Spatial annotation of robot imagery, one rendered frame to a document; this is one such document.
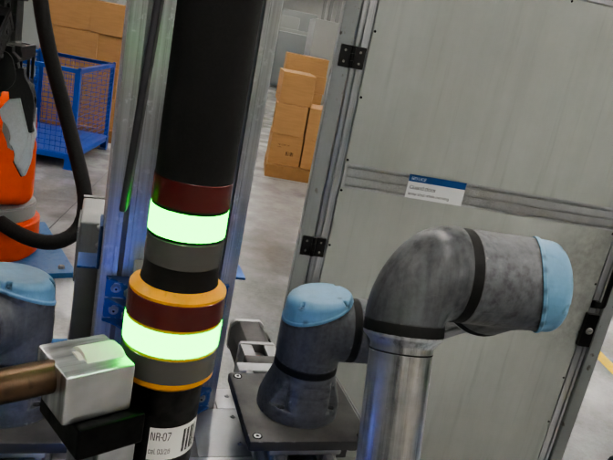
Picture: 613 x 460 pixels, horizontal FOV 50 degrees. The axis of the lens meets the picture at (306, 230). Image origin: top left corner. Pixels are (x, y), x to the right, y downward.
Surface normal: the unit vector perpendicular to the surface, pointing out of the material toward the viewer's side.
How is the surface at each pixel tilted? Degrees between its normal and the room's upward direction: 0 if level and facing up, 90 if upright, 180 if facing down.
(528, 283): 72
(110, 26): 90
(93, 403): 90
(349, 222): 90
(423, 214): 90
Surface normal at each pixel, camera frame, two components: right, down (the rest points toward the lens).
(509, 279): 0.22, -0.04
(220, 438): 0.19, -0.94
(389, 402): -0.25, -0.06
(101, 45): 0.07, 0.30
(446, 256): -0.07, -0.39
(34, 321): 0.82, 0.30
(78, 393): 0.65, 0.33
